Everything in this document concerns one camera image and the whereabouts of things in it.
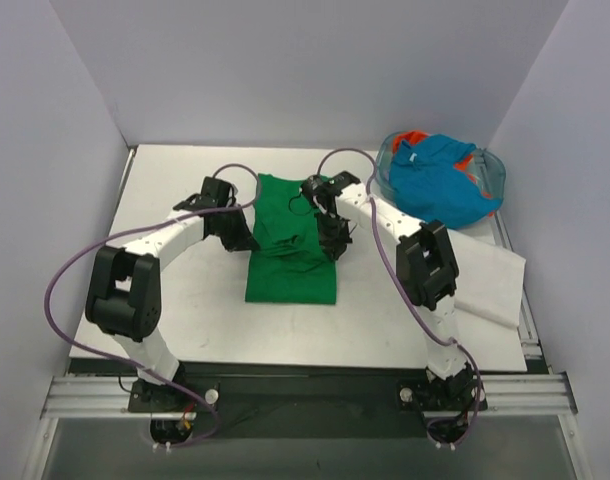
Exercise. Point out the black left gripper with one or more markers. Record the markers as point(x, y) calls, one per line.
point(237, 231)

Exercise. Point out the aluminium frame rail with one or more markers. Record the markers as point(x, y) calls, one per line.
point(363, 348)

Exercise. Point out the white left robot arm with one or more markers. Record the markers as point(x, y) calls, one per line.
point(125, 295)

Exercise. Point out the blue t shirt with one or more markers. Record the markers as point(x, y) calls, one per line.
point(440, 185)

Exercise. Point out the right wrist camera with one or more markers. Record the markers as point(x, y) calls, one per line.
point(314, 186)

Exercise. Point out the clear blue plastic bin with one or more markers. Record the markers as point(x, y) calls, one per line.
point(482, 167)

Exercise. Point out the green t shirt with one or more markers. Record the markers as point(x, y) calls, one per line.
point(289, 267)

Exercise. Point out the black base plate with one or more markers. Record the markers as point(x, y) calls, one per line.
point(306, 402)

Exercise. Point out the white cloth sheet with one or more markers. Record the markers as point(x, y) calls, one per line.
point(490, 280)

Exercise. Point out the orange t shirt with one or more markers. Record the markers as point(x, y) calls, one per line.
point(410, 139)

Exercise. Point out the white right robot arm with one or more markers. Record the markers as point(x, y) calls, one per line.
point(419, 257)

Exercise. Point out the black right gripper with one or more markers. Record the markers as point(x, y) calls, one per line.
point(332, 234)

